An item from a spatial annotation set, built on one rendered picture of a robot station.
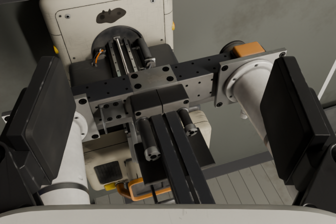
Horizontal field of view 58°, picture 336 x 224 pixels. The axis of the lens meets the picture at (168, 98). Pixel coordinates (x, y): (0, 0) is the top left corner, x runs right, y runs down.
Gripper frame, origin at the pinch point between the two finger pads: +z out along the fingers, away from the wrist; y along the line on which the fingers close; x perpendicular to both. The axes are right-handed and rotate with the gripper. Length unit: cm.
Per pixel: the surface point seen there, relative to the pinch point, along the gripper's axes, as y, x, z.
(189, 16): 13, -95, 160
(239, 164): 83, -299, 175
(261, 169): 107, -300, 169
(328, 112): 167, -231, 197
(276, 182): 120, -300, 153
